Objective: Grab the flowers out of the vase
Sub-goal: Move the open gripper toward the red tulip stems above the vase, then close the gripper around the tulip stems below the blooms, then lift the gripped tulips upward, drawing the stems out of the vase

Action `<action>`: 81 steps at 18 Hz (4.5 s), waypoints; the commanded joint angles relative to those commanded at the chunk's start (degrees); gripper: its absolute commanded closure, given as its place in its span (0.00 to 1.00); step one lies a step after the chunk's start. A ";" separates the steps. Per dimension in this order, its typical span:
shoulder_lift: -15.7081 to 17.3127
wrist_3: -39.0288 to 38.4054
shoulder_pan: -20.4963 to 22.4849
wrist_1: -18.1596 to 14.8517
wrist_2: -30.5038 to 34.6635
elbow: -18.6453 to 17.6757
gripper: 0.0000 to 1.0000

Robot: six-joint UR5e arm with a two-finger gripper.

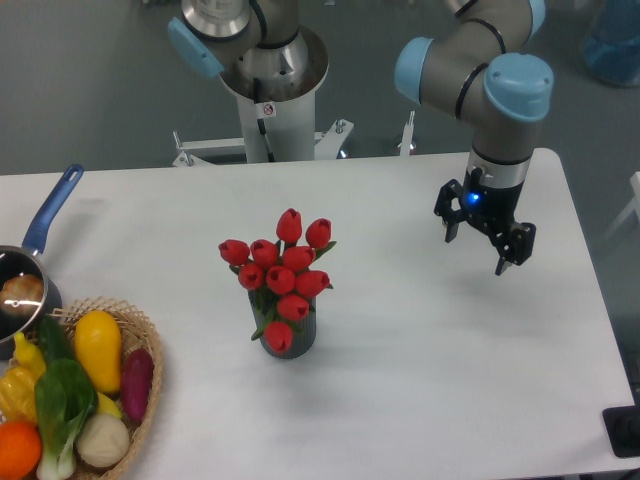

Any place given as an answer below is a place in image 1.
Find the blue bag in background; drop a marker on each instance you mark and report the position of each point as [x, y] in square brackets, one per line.
[610, 48]

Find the blue handled saucepan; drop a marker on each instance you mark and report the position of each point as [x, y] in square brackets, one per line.
[27, 292]

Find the grey ribbed vase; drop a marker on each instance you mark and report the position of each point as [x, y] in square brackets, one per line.
[283, 339]

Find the yellow banana piece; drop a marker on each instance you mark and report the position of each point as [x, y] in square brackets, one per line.
[106, 405]

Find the green bok choy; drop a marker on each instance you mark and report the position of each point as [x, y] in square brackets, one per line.
[64, 398]

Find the beige round vegetable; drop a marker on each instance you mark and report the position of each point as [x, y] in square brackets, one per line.
[103, 442]

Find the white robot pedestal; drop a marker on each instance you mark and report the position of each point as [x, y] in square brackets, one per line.
[271, 132]

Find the small yellow pepper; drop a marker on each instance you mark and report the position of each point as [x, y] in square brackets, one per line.
[29, 356]

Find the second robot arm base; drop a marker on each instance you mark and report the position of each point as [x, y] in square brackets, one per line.
[259, 49]

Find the orange fruit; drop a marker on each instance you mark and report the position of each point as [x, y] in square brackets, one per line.
[21, 449]

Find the purple eggplant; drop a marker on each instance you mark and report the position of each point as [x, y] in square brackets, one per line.
[136, 384]

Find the yellow squash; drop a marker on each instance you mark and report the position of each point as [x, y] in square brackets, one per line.
[98, 346]

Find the woven bamboo basket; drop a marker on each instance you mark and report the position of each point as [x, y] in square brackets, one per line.
[137, 331]

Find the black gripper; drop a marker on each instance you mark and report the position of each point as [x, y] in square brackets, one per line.
[488, 209]

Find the black device at table edge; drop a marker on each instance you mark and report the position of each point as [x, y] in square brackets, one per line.
[622, 426]

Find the red tulip bouquet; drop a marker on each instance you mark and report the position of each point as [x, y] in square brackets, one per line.
[283, 270]

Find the yellow bell pepper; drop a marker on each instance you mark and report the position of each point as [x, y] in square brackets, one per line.
[17, 395]

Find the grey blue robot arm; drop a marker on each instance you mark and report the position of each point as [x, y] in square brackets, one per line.
[479, 75]

